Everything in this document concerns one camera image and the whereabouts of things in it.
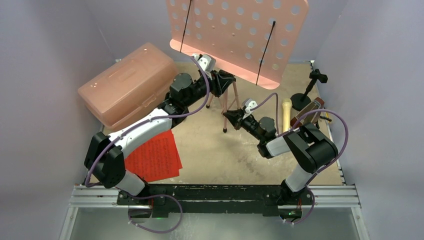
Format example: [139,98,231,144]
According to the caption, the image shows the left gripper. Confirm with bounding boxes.
[183,69,233,108]

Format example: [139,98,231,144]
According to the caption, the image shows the pink tripod music stand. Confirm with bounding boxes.
[164,0,310,134]

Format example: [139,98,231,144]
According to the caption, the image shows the cream microphone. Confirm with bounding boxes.
[282,98,293,133]

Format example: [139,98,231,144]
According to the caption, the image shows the brown metronome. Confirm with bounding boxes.
[290,97,325,128]

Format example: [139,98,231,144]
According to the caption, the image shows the red sheet music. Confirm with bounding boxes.
[175,146,183,171]
[124,130,180,182]

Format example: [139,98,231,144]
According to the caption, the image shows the black pliers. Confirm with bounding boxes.
[315,114,332,129]

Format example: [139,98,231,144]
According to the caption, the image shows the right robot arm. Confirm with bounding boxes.
[223,109,341,204]

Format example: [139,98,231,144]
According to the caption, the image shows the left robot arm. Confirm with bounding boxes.
[84,70,236,205]

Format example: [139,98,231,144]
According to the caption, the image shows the black microphone stand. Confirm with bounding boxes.
[290,69,328,111]

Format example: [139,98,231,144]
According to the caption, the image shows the pink plastic storage box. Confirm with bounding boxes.
[78,42,179,132]

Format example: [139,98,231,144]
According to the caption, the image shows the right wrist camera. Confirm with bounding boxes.
[241,98,258,120]

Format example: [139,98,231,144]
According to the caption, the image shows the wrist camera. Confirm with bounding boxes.
[191,53,216,73]
[241,98,258,120]

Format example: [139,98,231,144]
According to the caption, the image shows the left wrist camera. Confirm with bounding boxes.
[191,53,216,73]

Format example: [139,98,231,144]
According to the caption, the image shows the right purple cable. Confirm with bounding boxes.
[250,92,349,190]

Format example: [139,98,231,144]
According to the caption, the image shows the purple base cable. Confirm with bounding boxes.
[127,194,184,234]

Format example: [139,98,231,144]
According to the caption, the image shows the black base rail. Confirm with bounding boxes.
[117,183,314,218]

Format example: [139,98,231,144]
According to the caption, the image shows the aluminium frame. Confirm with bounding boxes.
[59,126,368,240]

